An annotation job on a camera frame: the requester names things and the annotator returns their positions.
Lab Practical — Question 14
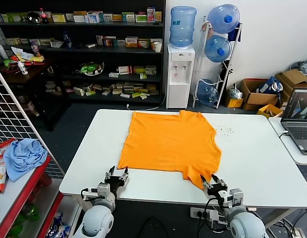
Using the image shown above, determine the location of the yellow plastic bin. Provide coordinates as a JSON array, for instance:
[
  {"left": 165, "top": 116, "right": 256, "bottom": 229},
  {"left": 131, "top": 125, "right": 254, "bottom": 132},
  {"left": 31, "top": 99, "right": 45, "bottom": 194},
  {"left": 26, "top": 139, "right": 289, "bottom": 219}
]
[{"left": 257, "top": 103, "right": 284, "bottom": 119}]

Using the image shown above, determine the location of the pink cartoon carton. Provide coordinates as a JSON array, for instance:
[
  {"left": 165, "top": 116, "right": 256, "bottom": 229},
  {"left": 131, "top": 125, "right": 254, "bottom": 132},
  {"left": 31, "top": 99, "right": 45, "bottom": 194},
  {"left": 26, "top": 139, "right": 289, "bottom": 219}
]
[{"left": 147, "top": 6, "right": 156, "bottom": 23}]

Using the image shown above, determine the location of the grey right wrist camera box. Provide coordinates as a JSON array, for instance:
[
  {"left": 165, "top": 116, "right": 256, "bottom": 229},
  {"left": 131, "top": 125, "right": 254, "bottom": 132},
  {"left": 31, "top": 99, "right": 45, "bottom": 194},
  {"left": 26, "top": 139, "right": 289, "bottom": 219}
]
[{"left": 221, "top": 188, "right": 245, "bottom": 207}]

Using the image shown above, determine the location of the navy cloth on rack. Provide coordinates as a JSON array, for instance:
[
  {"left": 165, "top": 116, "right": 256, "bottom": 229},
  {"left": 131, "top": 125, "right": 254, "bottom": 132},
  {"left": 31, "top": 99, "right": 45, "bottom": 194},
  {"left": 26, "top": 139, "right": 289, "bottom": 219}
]
[{"left": 227, "top": 22, "right": 243, "bottom": 43}]

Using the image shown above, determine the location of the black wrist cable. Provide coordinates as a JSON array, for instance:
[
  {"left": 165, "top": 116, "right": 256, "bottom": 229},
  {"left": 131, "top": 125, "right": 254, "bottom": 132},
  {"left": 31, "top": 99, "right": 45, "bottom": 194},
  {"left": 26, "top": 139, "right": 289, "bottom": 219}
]
[
  {"left": 197, "top": 197, "right": 223, "bottom": 234},
  {"left": 80, "top": 188, "right": 99, "bottom": 202}
]

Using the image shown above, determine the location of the white metal jug rack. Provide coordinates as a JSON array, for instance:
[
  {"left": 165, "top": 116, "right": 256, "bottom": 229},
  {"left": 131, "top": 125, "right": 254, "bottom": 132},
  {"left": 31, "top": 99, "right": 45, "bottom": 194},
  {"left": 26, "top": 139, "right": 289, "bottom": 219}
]
[{"left": 192, "top": 15, "right": 243, "bottom": 110}]

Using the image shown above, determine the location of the blue white medicine box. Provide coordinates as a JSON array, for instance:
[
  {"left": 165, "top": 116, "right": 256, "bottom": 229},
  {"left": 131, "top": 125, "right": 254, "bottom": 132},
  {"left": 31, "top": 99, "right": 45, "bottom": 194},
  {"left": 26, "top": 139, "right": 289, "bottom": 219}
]
[{"left": 84, "top": 12, "right": 101, "bottom": 23}]

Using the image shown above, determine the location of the blue water jug lying tilted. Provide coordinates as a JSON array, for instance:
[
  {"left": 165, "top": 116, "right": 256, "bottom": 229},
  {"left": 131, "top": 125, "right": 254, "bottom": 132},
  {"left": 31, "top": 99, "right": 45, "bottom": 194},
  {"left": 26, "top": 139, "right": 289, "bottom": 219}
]
[
  {"left": 207, "top": 3, "right": 241, "bottom": 34},
  {"left": 205, "top": 34, "right": 232, "bottom": 63},
  {"left": 197, "top": 78, "right": 220, "bottom": 106}
]

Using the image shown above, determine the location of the brown cardboard box with flaps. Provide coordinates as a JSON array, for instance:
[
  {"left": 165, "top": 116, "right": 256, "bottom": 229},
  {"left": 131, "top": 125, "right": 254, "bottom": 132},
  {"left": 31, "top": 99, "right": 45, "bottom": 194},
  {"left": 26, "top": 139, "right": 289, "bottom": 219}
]
[{"left": 276, "top": 68, "right": 307, "bottom": 109}]

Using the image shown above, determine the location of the small white side table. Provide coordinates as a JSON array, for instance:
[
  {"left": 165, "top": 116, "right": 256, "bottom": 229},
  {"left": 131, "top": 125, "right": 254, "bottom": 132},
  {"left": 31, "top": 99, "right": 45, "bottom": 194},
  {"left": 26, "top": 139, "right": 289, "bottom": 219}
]
[{"left": 268, "top": 116, "right": 307, "bottom": 166}]

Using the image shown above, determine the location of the white power strip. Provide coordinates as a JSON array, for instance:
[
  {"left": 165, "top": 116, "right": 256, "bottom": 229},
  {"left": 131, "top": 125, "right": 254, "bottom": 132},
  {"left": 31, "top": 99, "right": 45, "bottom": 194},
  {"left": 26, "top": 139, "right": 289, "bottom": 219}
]
[{"left": 190, "top": 207, "right": 218, "bottom": 220}]

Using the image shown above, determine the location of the red snack bag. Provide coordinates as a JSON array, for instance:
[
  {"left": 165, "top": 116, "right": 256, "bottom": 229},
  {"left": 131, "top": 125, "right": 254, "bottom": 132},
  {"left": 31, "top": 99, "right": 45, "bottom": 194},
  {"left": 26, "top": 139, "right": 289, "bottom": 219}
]
[{"left": 0, "top": 155, "right": 8, "bottom": 194}]

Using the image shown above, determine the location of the shiny black bowl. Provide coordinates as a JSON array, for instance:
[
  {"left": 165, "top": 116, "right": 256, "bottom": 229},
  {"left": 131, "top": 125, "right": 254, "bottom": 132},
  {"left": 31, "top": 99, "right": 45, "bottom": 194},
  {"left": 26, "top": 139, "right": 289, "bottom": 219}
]
[{"left": 28, "top": 11, "right": 42, "bottom": 24}]

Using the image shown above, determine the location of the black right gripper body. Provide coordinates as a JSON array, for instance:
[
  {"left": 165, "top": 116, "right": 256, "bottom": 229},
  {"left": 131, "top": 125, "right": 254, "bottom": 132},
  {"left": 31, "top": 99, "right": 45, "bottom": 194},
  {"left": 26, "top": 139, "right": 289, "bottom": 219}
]
[{"left": 207, "top": 183, "right": 229, "bottom": 199}]

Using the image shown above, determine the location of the dark wooden table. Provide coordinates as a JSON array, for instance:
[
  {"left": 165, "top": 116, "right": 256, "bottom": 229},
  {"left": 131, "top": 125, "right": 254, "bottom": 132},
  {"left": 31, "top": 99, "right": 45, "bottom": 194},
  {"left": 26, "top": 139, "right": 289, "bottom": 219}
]
[{"left": 0, "top": 57, "right": 70, "bottom": 132}]

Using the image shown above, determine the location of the cola bottle red cap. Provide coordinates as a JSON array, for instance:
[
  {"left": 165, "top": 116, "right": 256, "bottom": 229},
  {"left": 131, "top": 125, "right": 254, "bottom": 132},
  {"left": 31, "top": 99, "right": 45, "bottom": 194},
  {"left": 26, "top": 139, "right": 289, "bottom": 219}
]
[{"left": 39, "top": 7, "right": 50, "bottom": 25}]

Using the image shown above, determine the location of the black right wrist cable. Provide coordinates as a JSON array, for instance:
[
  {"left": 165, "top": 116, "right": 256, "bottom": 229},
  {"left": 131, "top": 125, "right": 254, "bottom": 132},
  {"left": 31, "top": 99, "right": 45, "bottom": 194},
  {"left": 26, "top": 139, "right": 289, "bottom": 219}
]
[{"left": 197, "top": 197, "right": 223, "bottom": 234}]

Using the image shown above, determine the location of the pile of grey clothes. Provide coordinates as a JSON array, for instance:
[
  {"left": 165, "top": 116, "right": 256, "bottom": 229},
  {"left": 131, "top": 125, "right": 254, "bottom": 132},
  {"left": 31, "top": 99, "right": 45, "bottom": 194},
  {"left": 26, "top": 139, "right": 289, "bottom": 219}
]
[{"left": 291, "top": 59, "right": 307, "bottom": 77}]

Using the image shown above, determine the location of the white work table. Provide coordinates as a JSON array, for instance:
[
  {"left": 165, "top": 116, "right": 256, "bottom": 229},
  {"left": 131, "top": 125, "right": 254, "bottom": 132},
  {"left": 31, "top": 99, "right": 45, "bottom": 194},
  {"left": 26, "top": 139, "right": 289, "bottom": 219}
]
[{"left": 59, "top": 109, "right": 307, "bottom": 209}]

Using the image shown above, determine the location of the green plastic bottle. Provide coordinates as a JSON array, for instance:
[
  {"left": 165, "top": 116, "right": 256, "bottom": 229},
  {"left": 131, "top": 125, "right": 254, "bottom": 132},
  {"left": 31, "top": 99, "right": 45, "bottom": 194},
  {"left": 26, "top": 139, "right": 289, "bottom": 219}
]
[{"left": 19, "top": 203, "right": 42, "bottom": 223}]

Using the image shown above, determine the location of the blue bag with white handles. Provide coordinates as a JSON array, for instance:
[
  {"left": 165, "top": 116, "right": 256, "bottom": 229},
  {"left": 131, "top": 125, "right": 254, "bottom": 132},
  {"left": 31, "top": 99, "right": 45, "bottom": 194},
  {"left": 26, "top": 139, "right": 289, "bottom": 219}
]
[{"left": 258, "top": 76, "right": 284, "bottom": 95}]

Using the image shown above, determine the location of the orange t-shirt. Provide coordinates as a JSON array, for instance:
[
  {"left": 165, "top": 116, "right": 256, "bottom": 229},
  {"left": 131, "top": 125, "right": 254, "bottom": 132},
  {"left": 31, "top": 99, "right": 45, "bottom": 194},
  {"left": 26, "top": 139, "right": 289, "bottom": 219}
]
[{"left": 118, "top": 110, "right": 222, "bottom": 191}]

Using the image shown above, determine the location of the crumpled grey plastic bag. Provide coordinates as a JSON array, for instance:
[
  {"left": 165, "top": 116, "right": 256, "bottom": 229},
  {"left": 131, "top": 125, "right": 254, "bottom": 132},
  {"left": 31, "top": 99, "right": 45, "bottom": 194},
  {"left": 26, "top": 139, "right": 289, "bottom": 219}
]
[{"left": 229, "top": 84, "right": 243, "bottom": 100}]

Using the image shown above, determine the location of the orange white medicine box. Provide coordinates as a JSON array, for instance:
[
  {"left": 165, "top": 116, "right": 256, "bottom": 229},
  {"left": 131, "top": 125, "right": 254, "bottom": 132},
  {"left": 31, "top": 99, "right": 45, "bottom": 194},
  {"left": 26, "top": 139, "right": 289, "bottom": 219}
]
[{"left": 125, "top": 37, "right": 139, "bottom": 48}]

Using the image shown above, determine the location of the red and white cart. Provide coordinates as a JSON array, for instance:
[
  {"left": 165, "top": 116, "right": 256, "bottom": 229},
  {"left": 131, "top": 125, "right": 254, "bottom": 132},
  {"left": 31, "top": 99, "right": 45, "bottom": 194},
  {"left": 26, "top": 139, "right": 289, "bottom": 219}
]
[{"left": 0, "top": 156, "right": 65, "bottom": 238}]

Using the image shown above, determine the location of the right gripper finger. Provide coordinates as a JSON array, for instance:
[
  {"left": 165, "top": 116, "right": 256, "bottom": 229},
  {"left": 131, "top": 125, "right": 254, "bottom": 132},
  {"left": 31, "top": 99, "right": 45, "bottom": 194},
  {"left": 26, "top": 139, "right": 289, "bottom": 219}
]
[
  {"left": 211, "top": 174, "right": 227, "bottom": 186},
  {"left": 200, "top": 174, "right": 211, "bottom": 189}
]

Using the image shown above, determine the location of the upright blue water jug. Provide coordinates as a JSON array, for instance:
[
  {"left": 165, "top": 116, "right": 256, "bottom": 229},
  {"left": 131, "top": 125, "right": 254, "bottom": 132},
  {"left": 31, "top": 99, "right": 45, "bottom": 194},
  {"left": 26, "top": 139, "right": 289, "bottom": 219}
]
[{"left": 169, "top": 6, "right": 197, "bottom": 48}]

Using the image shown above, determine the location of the bowl with green bags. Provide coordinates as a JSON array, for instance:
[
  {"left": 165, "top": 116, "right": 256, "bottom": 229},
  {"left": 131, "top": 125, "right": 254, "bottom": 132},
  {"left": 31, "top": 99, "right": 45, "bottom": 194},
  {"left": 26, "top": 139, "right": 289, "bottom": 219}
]
[{"left": 75, "top": 61, "right": 105, "bottom": 76}]

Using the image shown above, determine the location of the black shelving unit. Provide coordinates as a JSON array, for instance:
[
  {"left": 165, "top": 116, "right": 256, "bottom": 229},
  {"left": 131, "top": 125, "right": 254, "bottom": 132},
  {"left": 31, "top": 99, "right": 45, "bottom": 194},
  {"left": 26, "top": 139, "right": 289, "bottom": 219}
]
[{"left": 0, "top": 0, "right": 166, "bottom": 105}]

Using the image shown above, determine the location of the white wire grid panel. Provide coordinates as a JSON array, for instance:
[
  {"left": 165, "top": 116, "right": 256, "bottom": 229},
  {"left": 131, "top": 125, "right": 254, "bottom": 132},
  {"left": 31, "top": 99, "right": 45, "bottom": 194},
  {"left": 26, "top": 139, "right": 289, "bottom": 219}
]
[{"left": 0, "top": 64, "right": 66, "bottom": 179}]

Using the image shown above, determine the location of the small white bottle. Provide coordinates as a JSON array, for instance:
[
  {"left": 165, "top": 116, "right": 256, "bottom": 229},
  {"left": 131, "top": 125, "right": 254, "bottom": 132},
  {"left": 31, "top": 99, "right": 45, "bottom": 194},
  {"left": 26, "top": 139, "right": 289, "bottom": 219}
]
[{"left": 17, "top": 61, "right": 29, "bottom": 75}]

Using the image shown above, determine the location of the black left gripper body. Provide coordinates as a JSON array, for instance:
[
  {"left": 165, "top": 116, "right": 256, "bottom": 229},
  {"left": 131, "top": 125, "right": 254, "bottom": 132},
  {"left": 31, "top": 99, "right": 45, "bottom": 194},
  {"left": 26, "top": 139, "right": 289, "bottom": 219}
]
[{"left": 104, "top": 175, "right": 130, "bottom": 193}]

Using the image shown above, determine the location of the purple drink bottle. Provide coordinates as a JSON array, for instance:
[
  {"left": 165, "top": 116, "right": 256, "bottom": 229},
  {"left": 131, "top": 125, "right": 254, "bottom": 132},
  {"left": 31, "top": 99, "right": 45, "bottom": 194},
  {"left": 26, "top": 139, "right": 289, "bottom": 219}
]
[{"left": 30, "top": 41, "right": 42, "bottom": 57}]

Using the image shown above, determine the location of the open brown cardboard box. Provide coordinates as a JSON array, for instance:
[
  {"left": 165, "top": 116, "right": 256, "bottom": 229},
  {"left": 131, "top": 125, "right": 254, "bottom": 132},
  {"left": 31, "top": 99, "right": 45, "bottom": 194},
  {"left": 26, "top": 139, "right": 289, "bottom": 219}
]
[{"left": 241, "top": 78, "right": 279, "bottom": 111}]

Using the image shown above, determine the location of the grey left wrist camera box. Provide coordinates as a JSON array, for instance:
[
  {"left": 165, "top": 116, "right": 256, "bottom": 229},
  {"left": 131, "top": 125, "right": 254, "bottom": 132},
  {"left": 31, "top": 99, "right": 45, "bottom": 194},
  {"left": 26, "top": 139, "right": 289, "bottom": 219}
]
[{"left": 97, "top": 182, "right": 112, "bottom": 197}]

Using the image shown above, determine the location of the white water dispenser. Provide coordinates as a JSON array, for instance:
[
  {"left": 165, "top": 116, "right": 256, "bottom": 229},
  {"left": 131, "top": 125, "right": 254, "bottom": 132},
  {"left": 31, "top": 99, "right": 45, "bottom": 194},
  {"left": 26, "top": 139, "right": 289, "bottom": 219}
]
[{"left": 166, "top": 44, "right": 196, "bottom": 109}]

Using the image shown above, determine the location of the light blue crumpled garment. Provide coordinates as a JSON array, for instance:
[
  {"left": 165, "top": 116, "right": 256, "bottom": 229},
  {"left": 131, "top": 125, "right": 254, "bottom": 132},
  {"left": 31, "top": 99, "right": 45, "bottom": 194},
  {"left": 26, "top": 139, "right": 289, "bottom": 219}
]
[{"left": 3, "top": 138, "right": 48, "bottom": 182}]

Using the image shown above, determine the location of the blue snack package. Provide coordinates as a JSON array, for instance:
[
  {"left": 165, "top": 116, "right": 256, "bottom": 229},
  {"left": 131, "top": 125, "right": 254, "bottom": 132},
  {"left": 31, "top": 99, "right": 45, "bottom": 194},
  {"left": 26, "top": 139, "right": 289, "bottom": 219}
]
[{"left": 46, "top": 210, "right": 70, "bottom": 238}]

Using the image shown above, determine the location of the yellow and white paper stack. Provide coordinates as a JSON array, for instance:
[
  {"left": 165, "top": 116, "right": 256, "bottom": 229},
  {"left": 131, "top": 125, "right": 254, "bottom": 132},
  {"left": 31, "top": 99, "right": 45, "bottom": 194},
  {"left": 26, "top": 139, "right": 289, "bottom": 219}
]
[{"left": 11, "top": 46, "right": 45, "bottom": 62}]

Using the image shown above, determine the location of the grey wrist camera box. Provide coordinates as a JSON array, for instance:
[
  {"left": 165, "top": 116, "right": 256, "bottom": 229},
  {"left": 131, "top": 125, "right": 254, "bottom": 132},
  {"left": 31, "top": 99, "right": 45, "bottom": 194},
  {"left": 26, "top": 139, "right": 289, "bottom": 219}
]
[
  {"left": 97, "top": 182, "right": 112, "bottom": 197},
  {"left": 221, "top": 188, "right": 245, "bottom": 207}
]

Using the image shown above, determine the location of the white floor cable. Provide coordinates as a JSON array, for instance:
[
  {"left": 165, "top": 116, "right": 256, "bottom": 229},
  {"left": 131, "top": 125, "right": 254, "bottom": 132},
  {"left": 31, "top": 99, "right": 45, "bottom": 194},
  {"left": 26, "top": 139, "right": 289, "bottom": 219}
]
[{"left": 126, "top": 93, "right": 168, "bottom": 111}]

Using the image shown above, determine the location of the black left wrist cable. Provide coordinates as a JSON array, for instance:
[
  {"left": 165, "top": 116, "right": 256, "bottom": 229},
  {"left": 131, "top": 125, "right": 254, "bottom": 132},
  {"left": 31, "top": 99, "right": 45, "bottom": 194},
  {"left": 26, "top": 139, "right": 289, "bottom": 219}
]
[{"left": 80, "top": 188, "right": 99, "bottom": 202}]

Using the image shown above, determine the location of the dark blue plastic bottle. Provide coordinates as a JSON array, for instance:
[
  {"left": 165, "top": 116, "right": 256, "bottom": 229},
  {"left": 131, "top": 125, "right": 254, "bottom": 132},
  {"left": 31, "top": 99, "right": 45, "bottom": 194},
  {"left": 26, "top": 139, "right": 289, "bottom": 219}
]
[{"left": 62, "top": 31, "right": 73, "bottom": 49}]

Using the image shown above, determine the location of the grey open laptop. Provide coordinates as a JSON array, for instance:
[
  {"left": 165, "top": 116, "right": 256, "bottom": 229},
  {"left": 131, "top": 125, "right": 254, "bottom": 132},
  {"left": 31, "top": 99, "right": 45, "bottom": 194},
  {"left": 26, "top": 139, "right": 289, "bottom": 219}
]
[{"left": 280, "top": 88, "right": 307, "bottom": 156}]

